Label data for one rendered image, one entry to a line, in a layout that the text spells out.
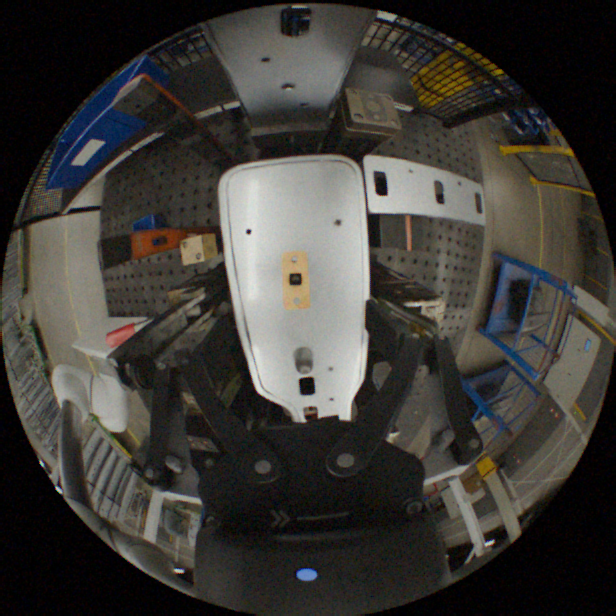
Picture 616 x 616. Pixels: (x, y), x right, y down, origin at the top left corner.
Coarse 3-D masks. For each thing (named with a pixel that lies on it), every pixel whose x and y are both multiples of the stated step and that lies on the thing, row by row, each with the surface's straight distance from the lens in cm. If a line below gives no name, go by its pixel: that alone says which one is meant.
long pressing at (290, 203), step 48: (240, 192) 33; (288, 192) 32; (336, 192) 33; (240, 240) 32; (288, 240) 31; (336, 240) 32; (240, 288) 34; (336, 288) 33; (240, 336) 37; (288, 336) 36; (336, 336) 37; (288, 384) 42; (336, 384) 43
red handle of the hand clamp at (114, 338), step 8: (184, 312) 29; (192, 312) 29; (200, 312) 30; (144, 320) 31; (120, 328) 31; (128, 328) 31; (136, 328) 30; (112, 336) 31; (120, 336) 31; (128, 336) 31; (112, 344) 32; (120, 344) 32
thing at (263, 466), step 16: (176, 352) 15; (192, 368) 14; (192, 384) 13; (208, 384) 12; (208, 400) 11; (208, 416) 10; (224, 416) 9; (224, 432) 9; (240, 432) 8; (240, 448) 8; (256, 448) 8; (240, 464) 7; (256, 464) 7; (272, 464) 7; (256, 480) 7; (272, 480) 7
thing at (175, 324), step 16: (176, 304) 28; (192, 304) 28; (160, 320) 24; (176, 320) 27; (192, 320) 29; (144, 336) 22; (160, 336) 25; (176, 336) 26; (112, 352) 22; (128, 352) 21; (144, 352) 23; (160, 352) 24; (112, 368) 21; (128, 368) 20; (144, 368) 18; (128, 384) 21; (144, 384) 18
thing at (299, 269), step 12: (288, 252) 31; (300, 252) 31; (288, 264) 31; (300, 264) 31; (288, 276) 31; (300, 276) 30; (288, 288) 30; (300, 288) 30; (288, 300) 30; (300, 300) 30
